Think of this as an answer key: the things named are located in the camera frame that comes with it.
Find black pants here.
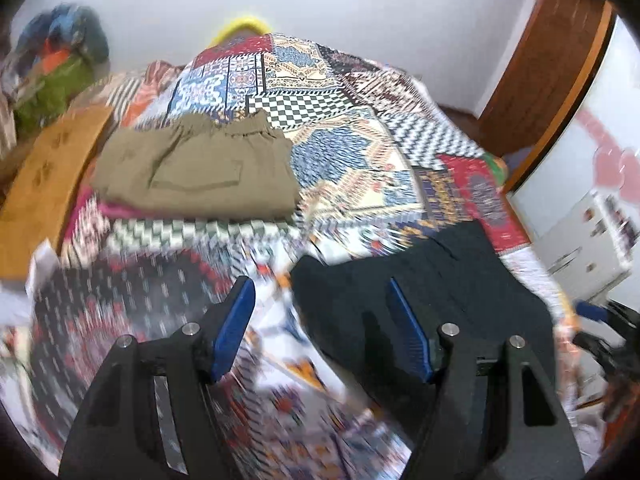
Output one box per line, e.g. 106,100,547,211
290,221,556,440

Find orange sleeved right forearm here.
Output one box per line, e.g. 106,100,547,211
601,382,639,455

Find white cabinet with stickers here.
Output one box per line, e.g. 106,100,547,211
533,190,639,301

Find olive folded pants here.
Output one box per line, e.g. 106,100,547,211
91,110,299,221

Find colourful patchwork bedspread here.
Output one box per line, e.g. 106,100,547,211
1,34,573,479

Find brown wooden wardrobe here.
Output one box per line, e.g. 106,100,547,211
480,0,615,193

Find green storage bag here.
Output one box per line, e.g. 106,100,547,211
13,55,94,139

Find pile of clothes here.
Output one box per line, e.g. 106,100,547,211
1,3,110,93

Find yellow headboard tube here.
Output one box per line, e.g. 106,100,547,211
207,15,272,48

